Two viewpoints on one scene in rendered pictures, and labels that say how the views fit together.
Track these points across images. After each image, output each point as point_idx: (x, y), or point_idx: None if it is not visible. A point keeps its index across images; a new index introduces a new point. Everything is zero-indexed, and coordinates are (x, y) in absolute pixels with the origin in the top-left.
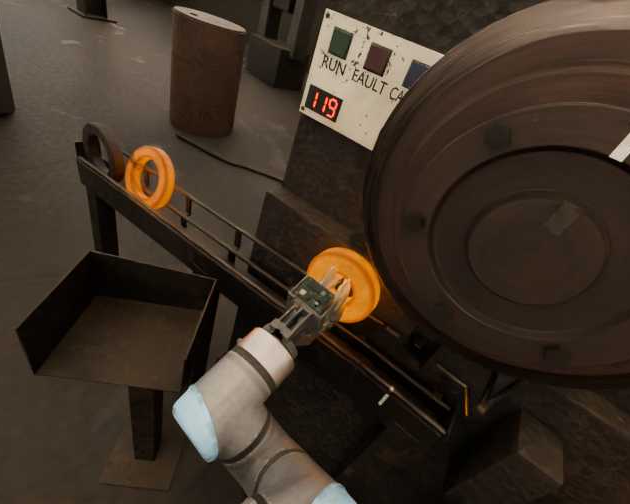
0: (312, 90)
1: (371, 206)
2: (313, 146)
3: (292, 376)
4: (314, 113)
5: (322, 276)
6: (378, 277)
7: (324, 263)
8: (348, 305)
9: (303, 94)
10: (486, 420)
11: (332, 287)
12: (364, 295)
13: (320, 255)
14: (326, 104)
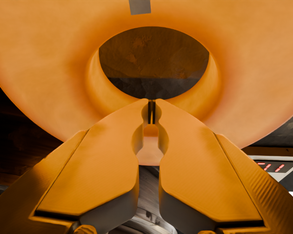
0: (283, 171)
1: (154, 231)
2: None
3: None
4: (283, 159)
5: (231, 102)
6: (101, 59)
7: (228, 137)
8: (71, 64)
9: None
10: None
11: (163, 138)
12: (66, 126)
13: (245, 146)
14: (264, 167)
